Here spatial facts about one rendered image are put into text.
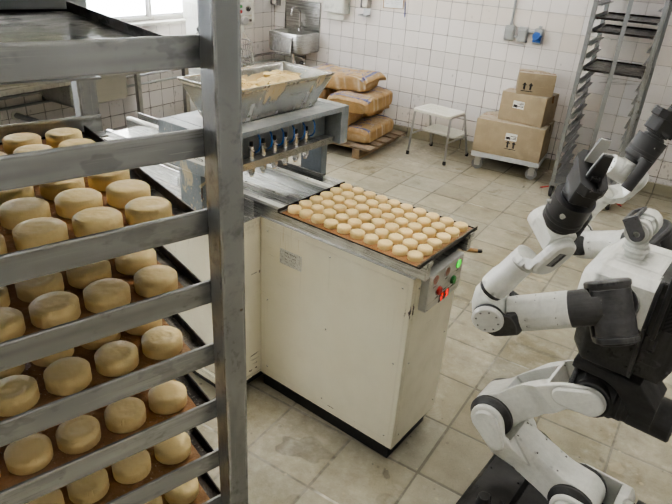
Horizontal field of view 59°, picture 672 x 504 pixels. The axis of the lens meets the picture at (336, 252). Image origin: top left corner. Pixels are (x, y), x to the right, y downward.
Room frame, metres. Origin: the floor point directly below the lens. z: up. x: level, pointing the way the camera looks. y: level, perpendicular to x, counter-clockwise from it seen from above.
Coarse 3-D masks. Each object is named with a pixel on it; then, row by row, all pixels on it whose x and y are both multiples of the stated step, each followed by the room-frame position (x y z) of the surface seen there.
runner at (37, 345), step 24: (192, 288) 0.57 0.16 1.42; (120, 312) 0.52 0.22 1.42; (144, 312) 0.53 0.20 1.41; (168, 312) 0.55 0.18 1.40; (24, 336) 0.46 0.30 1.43; (48, 336) 0.47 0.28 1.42; (72, 336) 0.48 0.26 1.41; (96, 336) 0.50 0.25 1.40; (0, 360) 0.44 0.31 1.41; (24, 360) 0.45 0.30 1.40
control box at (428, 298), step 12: (456, 252) 1.85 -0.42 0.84; (444, 264) 1.76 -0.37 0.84; (456, 264) 1.81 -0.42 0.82; (432, 276) 1.67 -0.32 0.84; (444, 276) 1.74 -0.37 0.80; (456, 276) 1.82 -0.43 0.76; (432, 288) 1.68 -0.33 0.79; (444, 288) 1.76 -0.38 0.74; (420, 300) 1.68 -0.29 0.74; (432, 300) 1.69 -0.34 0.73
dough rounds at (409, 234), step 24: (336, 192) 2.14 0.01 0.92; (360, 192) 2.16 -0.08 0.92; (312, 216) 1.89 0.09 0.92; (336, 216) 1.91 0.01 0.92; (360, 216) 1.92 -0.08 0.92; (384, 216) 1.93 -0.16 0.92; (408, 216) 1.95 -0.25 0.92; (432, 216) 1.96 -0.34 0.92; (360, 240) 1.77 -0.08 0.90; (384, 240) 1.74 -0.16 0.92; (408, 240) 1.75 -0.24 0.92; (432, 240) 1.76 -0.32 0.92
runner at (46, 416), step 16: (192, 352) 0.57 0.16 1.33; (208, 352) 0.58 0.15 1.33; (144, 368) 0.53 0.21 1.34; (160, 368) 0.54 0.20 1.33; (176, 368) 0.55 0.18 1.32; (192, 368) 0.57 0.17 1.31; (112, 384) 0.50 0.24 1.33; (128, 384) 0.52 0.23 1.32; (144, 384) 0.53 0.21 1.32; (64, 400) 0.47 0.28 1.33; (80, 400) 0.48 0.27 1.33; (96, 400) 0.49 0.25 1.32; (112, 400) 0.50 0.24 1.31; (16, 416) 0.44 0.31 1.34; (32, 416) 0.45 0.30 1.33; (48, 416) 0.46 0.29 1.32; (64, 416) 0.47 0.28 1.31; (0, 432) 0.43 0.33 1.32; (16, 432) 0.44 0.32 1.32; (32, 432) 0.45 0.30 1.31
